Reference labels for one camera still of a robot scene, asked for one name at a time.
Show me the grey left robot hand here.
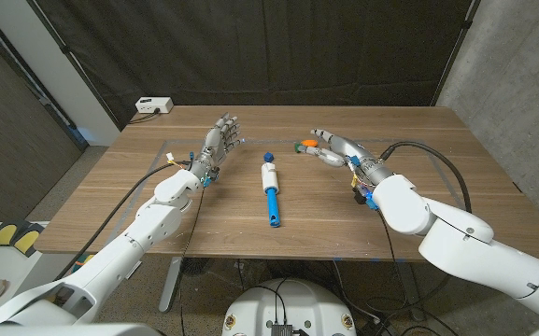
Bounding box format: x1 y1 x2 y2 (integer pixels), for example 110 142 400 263
189 111 243 188

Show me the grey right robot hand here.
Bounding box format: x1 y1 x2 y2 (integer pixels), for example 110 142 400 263
302 128 394 188

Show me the blue-handled white lint roller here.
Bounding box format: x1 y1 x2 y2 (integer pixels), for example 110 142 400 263
261 161 282 229

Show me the orange toy carrot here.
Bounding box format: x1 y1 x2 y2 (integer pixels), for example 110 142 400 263
294 138 319 154

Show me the white power outlet box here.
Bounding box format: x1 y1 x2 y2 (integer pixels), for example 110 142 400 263
135 96 175 115

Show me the grey table leg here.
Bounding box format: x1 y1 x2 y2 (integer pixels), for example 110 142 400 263
159 256 184 313

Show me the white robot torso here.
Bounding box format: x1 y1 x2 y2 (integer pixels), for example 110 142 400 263
221 278 358 336

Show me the black backdrop stand pole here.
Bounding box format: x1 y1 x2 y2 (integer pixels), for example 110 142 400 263
430 0 481 107
25 0 125 132

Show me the orange green shoe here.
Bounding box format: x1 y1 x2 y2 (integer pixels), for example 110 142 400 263
72 254 96 274

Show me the yellow black foot pedal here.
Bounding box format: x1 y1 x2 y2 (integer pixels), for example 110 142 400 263
0 222 19 247
12 224 46 258

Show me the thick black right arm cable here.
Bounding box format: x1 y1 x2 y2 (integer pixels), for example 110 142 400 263
379 141 473 215

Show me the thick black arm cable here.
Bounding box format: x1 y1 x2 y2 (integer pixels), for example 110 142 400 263
55 161 191 280
379 141 473 215

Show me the black power cord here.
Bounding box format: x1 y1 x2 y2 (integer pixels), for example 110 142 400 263
127 108 161 125

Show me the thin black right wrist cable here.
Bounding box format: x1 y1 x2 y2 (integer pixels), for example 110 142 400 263
375 208 409 300

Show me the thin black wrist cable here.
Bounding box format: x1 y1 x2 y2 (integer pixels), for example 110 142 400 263
177 186 205 336
375 208 409 300

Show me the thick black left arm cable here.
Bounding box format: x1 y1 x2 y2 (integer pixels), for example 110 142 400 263
55 161 191 280

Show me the thin black left wrist cable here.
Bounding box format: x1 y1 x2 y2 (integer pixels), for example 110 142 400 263
177 186 205 336

